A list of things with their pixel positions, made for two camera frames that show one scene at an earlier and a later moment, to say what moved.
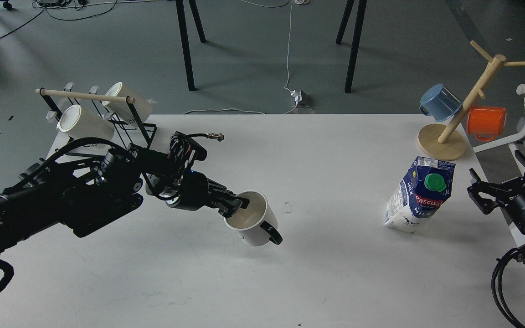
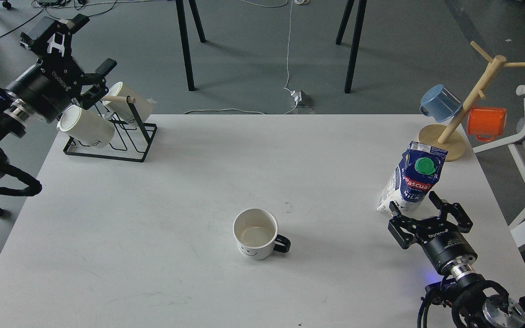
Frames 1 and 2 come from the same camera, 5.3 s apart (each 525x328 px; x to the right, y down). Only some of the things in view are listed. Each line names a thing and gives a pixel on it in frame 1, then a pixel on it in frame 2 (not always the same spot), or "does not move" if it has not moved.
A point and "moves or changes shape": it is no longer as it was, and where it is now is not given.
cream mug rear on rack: [122, 110] does not move
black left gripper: [191, 189] -> [49, 86]
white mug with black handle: [257, 223] moves or changes shape
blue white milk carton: [423, 191] moves or changes shape
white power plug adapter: [302, 98] does not move
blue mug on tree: [438, 102] does not move
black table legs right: [357, 38] does not move
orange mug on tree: [485, 123] does not move
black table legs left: [180, 7] does not move
